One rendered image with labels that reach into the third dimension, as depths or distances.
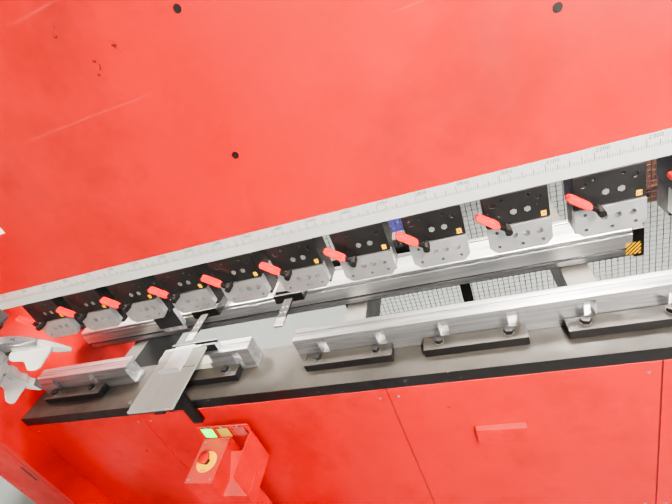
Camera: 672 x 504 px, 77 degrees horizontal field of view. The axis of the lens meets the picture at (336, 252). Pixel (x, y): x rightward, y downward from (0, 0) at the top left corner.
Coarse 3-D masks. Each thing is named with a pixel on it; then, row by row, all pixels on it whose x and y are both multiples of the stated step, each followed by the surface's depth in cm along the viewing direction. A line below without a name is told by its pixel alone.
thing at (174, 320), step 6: (174, 306) 148; (174, 312) 147; (162, 318) 149; (168, 318) 149; (174, 318) 148; (180, 318) 149; (162, 324) 151; (168, 324) 151; (174, 324) 150; (180, 324) 150; (168, 330) 154
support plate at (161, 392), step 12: (204, 348) 152; (192, 360) 148; (156, 372) 150; (180, 372) 145; (192, 372) 143; (156, 384) 144; (168, 384) 142; (180, 384) 139; (144, 396) 141; (156, 396) 138; (168, 396) 136; (132, 408) 138; (144, 408) 135; (156, 408) 133; (168, 408) 132
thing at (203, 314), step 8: (224, 296) 176; (216, 304) 170; (224, 304) 174; (192, 312) 172; (200, 312) 171; (208, 312) 170; (216, 312) 169; (200, 320) 168; (200, 328) 164; (192, 336) 160
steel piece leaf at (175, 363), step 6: (192, 348) 154; (174, 354) 155; (180, 354) 153; (186, 354) 152; (168, 360) 153; (174, 360) 152; (180, 360) 150; (168, 366) 150; (174, 366) 148; (180, 366) 147; (162, 372) 147; (168, 372) 146; (174, 372) 146
